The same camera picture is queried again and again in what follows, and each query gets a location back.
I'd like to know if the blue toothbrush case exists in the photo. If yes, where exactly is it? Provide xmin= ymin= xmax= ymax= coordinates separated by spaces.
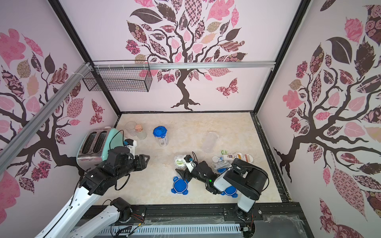
xmin=216 ymin=167 xmax=229 ymax=174

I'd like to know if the detached blue container lid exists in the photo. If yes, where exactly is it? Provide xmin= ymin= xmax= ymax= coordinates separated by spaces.
xmin=221 ymin=186 xmax=238 ymax=198

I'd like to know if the blue lid container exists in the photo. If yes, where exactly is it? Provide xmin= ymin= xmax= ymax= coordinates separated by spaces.
xmin=174 ymin=155 xmax=187 ymax=170
xmin=153 ymin=126 xmax=168 ymax=147
xmin=202 ymin=131 xmax=219 ymax=153

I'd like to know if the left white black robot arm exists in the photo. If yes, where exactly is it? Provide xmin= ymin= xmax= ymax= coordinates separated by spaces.
xmin=37 ymin=146 xmax=150 ymax=238

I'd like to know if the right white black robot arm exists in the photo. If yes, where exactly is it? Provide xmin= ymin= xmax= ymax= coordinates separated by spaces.
xmin=174 ymin=155 xmax=269 ymax=213

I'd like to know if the small bottle cork lid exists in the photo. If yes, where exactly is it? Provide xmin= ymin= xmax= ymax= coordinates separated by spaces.
xmin=135 ymin=124 xmax=147 ymax=140

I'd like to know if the clear glass tumbler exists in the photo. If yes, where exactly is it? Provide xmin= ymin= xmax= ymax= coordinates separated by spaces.
xmin=125 ymin=122 xmax=137 ymax=136

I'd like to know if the mint chrome toaster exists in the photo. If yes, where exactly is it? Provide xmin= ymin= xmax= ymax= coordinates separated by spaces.
xmin=76 ymin=127 xmax=125 ymax=171

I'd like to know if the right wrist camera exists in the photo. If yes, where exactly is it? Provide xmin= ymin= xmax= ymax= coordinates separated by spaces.
xmin=184 ymin=155 xmax=197 ymax=173

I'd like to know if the white slotted cable duct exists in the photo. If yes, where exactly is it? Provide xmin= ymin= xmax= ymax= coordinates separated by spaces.
xmin=96 ymin=224 xmax=242 ymax=238

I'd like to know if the black wire basket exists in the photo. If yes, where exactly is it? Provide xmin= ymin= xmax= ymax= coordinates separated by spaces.
xmin=83 ymin=59 xmax=153 ymax=92

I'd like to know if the black base frame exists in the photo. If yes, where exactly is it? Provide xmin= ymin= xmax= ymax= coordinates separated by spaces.
xmin=76 ymin=202 xmax=313 ymax=238

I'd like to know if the left aluminium rail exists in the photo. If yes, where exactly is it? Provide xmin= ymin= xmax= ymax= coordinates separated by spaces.
xmin=1 ymin=62 xmax=92 ymax=173

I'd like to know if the aluminium rail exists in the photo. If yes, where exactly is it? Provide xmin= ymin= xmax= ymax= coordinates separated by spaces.
xmin=1 ymin=62 xmax=92 ymax=173
xmin=94 ymin=61 xmax=276 ymax=70

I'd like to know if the back aluminium rail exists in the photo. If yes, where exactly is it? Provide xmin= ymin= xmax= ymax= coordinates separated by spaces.
xmin=94 ymin=61 xmax=276 ymax=70

